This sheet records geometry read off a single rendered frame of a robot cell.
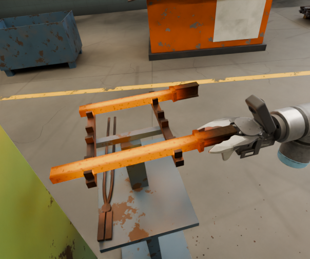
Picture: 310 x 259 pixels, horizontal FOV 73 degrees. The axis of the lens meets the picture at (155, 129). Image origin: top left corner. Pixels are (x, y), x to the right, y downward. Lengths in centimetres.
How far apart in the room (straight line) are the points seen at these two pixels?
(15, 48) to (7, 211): 362
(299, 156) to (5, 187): 77
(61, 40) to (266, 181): 331
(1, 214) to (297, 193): 173
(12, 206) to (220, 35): 354
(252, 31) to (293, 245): 307
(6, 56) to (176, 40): 267
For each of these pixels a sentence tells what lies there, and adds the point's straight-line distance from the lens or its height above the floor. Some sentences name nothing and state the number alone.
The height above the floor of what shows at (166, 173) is 77.
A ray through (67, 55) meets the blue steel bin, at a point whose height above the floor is 23.
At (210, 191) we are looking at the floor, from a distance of 168.
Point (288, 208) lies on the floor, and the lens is 176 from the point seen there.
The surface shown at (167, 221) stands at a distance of 70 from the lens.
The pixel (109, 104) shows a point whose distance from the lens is 68.
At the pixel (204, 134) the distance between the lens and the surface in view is 53.
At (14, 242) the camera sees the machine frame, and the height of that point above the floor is 96.
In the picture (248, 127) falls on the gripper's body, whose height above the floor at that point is 104.
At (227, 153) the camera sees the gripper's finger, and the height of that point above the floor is 100.
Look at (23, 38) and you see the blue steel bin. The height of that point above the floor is 56.
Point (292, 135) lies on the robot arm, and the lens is 63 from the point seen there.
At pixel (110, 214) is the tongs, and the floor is 78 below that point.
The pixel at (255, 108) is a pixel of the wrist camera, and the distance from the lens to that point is 53.
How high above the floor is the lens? 140
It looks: 40 degrees down
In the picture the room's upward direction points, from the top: 6 degrees counter-clockwise
